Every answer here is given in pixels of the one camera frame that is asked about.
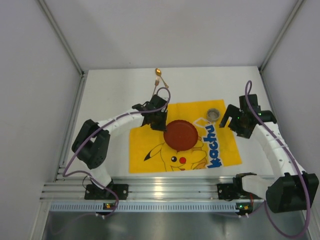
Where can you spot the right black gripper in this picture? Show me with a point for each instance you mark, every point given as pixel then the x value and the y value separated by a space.
pixel 231 118

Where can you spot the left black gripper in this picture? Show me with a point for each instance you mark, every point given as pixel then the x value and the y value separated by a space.
pixel 157 121

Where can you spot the red round plate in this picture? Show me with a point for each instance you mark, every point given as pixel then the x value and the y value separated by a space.
pixel 180 135

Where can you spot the gold fork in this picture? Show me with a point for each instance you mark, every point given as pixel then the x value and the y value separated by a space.
pixel 156 83

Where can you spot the yellow Pikachu placemat cloth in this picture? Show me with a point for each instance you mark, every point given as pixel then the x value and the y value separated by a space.
pixel 216 147

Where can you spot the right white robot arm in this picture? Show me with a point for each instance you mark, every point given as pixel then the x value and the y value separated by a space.
pixel 293 189

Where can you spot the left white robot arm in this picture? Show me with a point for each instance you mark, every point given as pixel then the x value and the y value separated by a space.
pixel 92 141

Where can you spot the gold spoon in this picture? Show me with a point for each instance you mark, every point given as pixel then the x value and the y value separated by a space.
pixel 159 73

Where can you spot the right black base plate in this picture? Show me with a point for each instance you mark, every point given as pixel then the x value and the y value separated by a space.
pixel 227 191

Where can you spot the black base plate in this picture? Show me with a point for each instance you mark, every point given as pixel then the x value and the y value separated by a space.
pixel 93 192
pixel 227 191

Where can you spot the slotted grey cable duct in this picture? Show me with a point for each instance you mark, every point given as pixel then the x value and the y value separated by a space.
pixel 146 207

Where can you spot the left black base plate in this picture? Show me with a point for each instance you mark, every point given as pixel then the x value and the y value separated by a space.
pixel 93 192

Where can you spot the aluminium mounting rail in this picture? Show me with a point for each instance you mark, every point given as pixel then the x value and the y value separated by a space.
pixel 143 188

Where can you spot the right aluminium frame post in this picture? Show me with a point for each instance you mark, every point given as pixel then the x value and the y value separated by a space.
pixel 298 5

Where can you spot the aluminium frame post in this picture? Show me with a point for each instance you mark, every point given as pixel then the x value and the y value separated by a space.
pixel 60 35
pixel 298 5

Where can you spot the left aluminium frame post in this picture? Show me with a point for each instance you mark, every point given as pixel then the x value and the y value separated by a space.
pixel 60 35

